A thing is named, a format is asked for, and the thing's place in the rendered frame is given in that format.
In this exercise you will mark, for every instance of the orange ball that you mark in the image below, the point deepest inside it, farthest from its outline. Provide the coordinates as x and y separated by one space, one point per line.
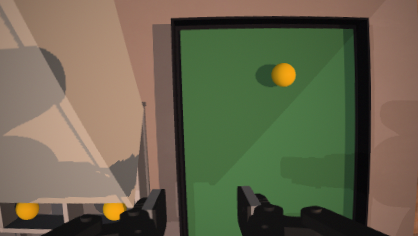
27 211
283 74
113 210

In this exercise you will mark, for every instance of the green tray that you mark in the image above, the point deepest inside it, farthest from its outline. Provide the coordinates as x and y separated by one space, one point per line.
302 145

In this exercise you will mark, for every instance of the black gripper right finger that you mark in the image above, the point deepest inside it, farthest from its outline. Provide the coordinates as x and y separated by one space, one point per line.
313 220

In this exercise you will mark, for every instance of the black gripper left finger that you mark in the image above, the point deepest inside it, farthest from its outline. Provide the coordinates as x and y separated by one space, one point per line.
139 220

